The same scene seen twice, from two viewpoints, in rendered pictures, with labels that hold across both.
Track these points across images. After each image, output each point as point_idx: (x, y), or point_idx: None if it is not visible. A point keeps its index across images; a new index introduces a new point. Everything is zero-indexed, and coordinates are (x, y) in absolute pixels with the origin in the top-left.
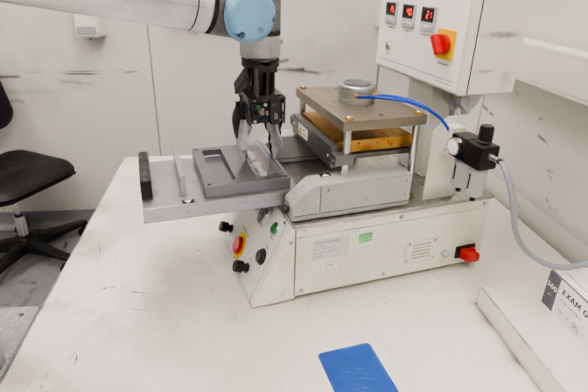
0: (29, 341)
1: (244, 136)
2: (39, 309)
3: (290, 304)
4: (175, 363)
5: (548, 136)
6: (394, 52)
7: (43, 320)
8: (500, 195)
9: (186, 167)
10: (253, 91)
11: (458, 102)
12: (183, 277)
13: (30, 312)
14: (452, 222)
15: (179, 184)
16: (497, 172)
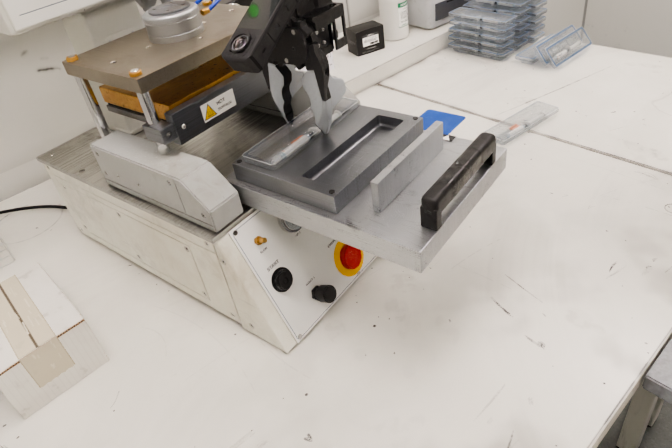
0: (666, 320)
1: (333, 81)
2: (647, 373)
3: None
4: (519, 214)
5: (52, 61)
6: None
7: (644, 342)
8: (42, 175)
9: (371, 198)
10: (304, 14)
11: None
12: (435, 293)
13: (663, 370)
14: None
15: (440, 138)
16: (11, 163)
